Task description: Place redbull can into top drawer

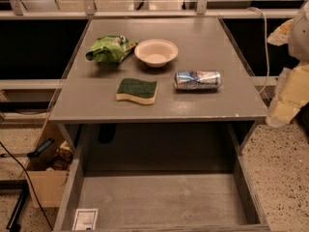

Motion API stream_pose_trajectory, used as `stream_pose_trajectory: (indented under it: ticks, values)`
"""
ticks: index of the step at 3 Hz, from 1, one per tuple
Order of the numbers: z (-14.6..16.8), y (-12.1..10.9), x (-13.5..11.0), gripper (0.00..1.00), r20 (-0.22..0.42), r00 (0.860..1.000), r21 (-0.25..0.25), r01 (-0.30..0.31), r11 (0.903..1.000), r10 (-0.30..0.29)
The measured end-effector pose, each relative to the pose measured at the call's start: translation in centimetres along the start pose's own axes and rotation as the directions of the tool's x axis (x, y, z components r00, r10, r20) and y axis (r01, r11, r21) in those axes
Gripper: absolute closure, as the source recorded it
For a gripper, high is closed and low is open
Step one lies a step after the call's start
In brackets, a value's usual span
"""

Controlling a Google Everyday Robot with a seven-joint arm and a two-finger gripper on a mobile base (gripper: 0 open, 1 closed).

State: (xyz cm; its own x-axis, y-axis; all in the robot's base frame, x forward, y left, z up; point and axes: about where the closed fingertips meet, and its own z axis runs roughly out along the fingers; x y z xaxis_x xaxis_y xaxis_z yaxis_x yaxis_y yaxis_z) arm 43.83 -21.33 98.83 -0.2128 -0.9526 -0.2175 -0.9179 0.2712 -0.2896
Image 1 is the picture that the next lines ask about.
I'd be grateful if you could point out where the redbull can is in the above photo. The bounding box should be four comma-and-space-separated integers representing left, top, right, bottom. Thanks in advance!
174, 71, 221, 91

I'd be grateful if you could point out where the grey cabinet with top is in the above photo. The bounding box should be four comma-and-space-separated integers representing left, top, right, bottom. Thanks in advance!
48, 16, 270, 157

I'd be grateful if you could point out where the black cable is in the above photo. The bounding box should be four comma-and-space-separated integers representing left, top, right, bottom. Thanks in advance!
0, 140, 54, 232

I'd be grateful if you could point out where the black handled tool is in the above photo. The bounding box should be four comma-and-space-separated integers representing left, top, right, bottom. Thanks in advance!
0, 138, 55, 158

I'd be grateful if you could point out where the green chip bag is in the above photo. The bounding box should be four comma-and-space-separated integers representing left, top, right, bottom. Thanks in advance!
86, 35, 138, 63

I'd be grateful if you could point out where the black floor stand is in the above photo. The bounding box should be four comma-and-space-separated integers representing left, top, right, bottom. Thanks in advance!
0, 180, 29, 232

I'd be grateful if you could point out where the white label sticker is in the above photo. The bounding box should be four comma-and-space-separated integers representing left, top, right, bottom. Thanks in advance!
72, 208, 98, 231

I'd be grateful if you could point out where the white paper bowl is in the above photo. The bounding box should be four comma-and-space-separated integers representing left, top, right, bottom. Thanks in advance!
134, 39, 179, 68

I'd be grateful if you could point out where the white cable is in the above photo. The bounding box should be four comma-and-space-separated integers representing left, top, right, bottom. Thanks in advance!
246, 6, 270, 95

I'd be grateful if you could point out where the open grey top drawer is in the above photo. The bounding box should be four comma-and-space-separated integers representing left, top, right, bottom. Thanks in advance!
54, 123, 270, 232

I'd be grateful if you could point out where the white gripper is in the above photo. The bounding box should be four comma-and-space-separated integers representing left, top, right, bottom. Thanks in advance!
266, 0, 309, 128

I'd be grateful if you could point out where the cardboard box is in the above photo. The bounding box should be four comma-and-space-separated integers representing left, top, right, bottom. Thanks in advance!
26, 122, 73, 208

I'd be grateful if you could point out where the green yellow sponge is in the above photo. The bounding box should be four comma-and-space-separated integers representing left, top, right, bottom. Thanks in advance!
116, 78, 158, 105

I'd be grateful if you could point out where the metal railing frame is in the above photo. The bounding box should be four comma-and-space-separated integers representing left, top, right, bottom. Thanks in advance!
0, 0, 308, 19

